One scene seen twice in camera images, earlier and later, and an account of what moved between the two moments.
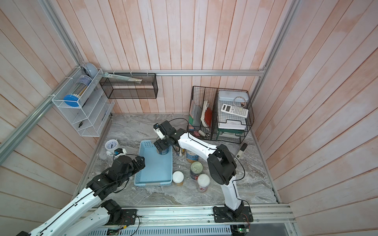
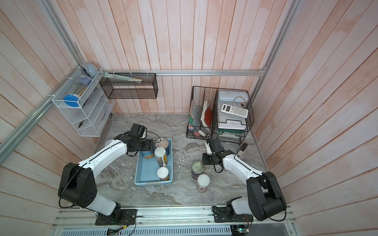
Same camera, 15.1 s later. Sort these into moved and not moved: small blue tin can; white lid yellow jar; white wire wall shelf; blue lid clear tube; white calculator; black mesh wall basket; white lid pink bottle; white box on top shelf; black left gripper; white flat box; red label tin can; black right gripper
Moved: black left gripper; small blue tin can; white lid yellow jar; black right gripper
Not moved: white wire wall shelf; white calculator; white lid pink bottle; white flat box; blue lid clear tube; red label tin can; white box on top shelf; black mesh wall basket
